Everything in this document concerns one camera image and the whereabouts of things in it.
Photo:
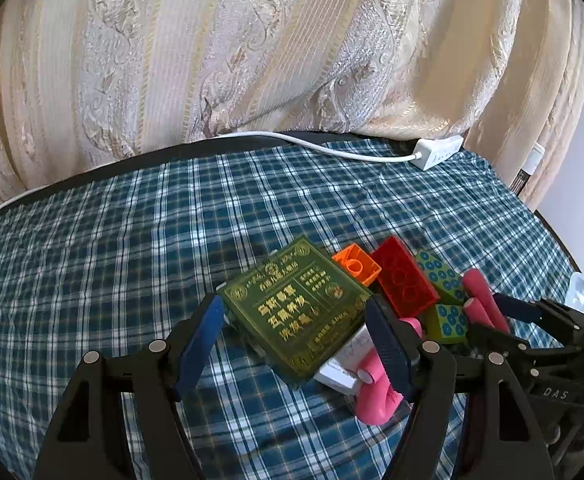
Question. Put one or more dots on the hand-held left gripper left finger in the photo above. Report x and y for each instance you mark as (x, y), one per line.
(199, 345)

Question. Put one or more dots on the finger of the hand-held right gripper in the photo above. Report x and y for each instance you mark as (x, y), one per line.
(496, 338)
(519, 308)

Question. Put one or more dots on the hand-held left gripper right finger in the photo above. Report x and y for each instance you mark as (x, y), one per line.
(389, 350)

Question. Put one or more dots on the green dotted block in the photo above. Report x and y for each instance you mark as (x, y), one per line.
(446, 323)
(439, 274)

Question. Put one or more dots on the white medicine box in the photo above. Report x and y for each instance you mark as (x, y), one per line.
(339, 370)

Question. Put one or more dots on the red toy brick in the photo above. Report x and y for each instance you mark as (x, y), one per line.
(401, 275)

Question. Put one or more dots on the orange toy brick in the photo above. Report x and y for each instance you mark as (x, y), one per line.
(356, 266)

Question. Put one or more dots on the green gold-print box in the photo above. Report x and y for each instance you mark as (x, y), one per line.
(292, 310)

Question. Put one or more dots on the plaid blue cloth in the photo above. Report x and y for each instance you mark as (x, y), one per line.
(97, 260)

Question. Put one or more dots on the cream patterned curtain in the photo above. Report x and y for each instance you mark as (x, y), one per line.
(222, 50)

